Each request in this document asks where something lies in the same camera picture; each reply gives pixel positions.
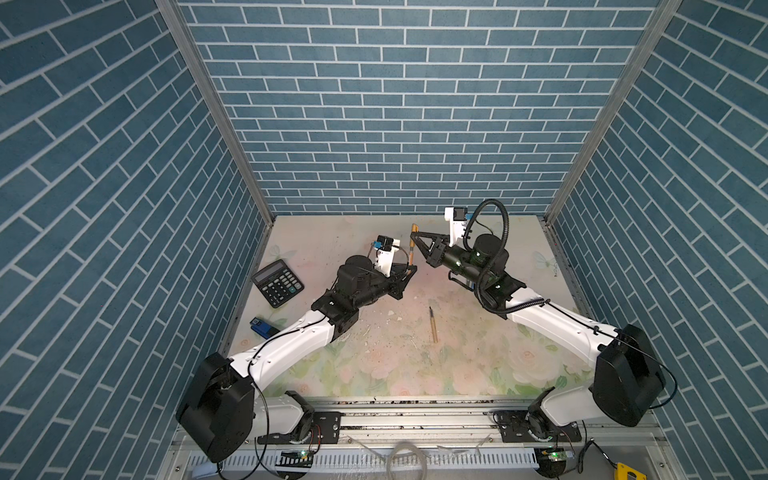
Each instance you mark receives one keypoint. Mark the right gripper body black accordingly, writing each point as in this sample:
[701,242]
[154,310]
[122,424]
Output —
[446,256]

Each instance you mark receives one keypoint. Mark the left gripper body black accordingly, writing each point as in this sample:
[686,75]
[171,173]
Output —
[390,286]

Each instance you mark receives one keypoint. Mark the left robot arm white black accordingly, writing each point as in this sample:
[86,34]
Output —
[225,399]

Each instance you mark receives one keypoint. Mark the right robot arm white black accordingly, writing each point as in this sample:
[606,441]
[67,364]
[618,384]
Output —
[627,379]

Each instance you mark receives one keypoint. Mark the black desk calculator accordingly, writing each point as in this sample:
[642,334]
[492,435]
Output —
[277,283]

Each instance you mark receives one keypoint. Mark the blue stapler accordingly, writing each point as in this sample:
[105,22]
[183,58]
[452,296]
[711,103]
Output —
[264,329]

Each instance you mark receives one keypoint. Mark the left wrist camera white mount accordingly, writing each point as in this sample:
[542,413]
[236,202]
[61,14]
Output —
[385,248]

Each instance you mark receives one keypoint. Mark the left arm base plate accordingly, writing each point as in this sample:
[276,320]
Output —
[320,428]

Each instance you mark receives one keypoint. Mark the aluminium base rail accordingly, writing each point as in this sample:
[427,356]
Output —
[432,438]

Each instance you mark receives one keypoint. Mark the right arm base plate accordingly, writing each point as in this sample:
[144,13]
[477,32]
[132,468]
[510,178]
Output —
[521,426]

